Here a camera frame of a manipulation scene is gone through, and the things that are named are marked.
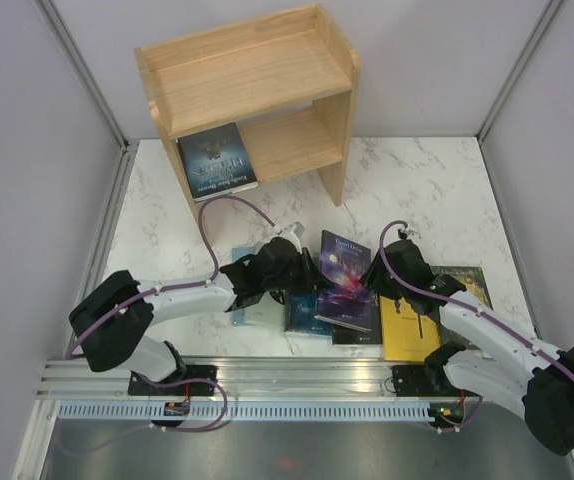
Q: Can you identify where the wooden two-tier shelf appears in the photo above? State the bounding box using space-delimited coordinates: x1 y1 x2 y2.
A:
134 4 361 215

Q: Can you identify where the teal sea cover book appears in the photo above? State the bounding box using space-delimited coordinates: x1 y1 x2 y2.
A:
284 293 332 337

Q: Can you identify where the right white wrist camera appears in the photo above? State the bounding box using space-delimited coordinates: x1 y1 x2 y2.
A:
398 227 422 240

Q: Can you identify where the yellow book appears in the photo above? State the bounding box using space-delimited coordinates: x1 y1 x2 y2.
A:
379 296 441 363

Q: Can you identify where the aluminium mounting rail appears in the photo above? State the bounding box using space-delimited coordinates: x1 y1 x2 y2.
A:
38 356 401 401

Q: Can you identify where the right aluminium frame post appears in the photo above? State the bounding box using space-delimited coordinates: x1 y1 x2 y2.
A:
476 0 567 144

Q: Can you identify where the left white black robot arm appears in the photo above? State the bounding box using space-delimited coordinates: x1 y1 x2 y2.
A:
69 236 333 395

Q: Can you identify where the left aluminium frame post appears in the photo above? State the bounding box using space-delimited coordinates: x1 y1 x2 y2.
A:
35 0 130 153

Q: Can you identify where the light blue book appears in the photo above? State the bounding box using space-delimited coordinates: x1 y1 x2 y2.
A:
231 246 254 327

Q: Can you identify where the grey white book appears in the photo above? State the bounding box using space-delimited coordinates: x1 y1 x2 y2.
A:
243 294 286 330

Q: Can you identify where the Wuthering Heights dark blue book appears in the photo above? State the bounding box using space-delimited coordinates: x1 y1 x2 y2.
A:
177 123 259 203

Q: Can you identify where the Robinson Crusoe purple book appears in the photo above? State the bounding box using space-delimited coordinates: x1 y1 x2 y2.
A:
316 230 373 332

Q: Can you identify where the white slotted cable duct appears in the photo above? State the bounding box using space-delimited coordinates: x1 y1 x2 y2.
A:
58 400 441 422

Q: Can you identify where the aluminium frame post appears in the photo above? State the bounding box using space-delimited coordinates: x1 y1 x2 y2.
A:
35 0 130 153
476 0 567 144

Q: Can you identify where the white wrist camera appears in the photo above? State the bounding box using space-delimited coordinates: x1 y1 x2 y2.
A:
273 221 305 252
398 227 422 240

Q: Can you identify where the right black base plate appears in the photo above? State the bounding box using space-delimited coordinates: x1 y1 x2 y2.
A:
384 364 437 397

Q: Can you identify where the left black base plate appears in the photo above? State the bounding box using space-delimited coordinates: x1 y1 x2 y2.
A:
127 364 218 398

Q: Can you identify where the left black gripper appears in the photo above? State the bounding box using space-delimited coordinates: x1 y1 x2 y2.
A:
264 248 333 298

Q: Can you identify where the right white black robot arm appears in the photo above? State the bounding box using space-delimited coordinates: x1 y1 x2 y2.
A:
361 239 574 456

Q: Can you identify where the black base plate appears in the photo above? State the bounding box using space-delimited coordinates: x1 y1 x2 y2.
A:
384 364 437 397
127 364 218 398

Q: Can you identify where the black Moon and Sixpence book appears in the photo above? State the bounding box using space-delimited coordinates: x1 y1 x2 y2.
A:
332 293 382 347

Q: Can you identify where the green gold fantasy book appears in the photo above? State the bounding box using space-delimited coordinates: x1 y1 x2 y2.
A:
431 266 492 351

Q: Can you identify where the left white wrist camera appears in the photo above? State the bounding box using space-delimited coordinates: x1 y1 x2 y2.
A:
273 221 305 252

